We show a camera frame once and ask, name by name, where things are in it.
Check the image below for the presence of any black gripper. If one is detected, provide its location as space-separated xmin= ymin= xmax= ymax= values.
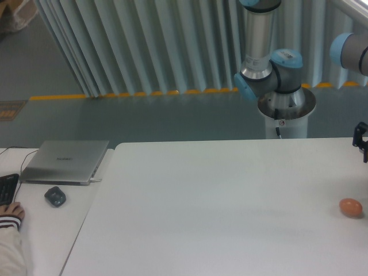
xmin=352 ymin=122 xmax=368 ymax=163

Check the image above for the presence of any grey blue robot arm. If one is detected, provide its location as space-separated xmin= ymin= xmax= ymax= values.
xmin=233 ymin=1 xmax=367 ymax=163

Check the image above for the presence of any white sleeved forearm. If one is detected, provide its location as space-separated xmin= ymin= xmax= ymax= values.
xmin=1 ymin=214 xmax=27 ymax=275

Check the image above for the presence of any person's hand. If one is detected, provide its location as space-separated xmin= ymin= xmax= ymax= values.
xmin=0 ymin=202 xmax=25 ymax=221

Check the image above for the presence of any brown egg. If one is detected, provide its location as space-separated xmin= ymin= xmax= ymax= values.
xmin=339 ymin=198 xmax=363 ymax=217

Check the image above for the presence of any white folding partition screen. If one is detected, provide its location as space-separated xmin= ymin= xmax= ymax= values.
xmin=36 ymin=1 xmax=367 ymax=97

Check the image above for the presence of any silver closed laptop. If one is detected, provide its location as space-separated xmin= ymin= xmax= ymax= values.
xmin=20 ymin=140 xmax=109 ymax=186

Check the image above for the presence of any black computer mouse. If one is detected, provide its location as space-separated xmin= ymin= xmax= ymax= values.
xmin=44 ymin=186 xmax=67 ymax=208

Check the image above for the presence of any black keyboard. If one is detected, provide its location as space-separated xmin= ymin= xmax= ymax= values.
xmin=0 ymin=174 xmax=20 ymax=206

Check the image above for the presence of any cardboard box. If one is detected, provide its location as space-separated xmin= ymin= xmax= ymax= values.
xmin=1 ymin=0 xmax=38 ymax=36

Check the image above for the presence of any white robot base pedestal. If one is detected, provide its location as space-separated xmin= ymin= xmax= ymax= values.
xmin=258 ymin=87 xmax=316 ymax=139

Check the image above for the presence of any black laptop cable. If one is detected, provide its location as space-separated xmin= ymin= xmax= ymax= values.
xmin=0 ymin=145 xmax=40 ymax=203

